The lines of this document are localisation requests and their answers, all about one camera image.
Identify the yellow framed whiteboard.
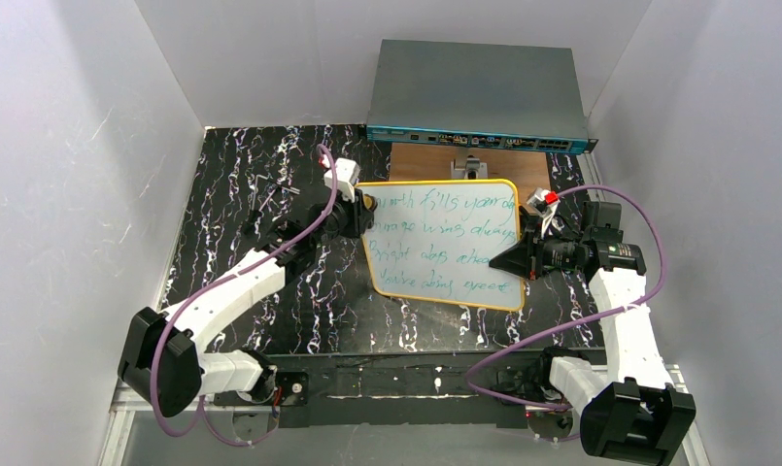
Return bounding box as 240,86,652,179
358,179,526,312

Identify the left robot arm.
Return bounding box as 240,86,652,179
118,190,378,418

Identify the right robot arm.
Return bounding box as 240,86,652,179
493,197,697,465

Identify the brown wooden board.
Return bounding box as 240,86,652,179
389,143,551,203

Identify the black marble pattern mat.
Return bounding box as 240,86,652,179
163,124,595,354

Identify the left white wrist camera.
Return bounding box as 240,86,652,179
323,158,360,203

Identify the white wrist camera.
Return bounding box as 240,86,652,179
527,187,560,237
323,158,360,203

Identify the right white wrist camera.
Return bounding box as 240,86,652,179
527,187,560,237

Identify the grey metal bracket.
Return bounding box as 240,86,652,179
451,155,489,180

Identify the teal network switch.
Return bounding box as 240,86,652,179
365,39,597,154

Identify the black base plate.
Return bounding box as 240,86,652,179
213,349,597,429

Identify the aluminium frame rail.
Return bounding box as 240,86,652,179
97,366,710,466

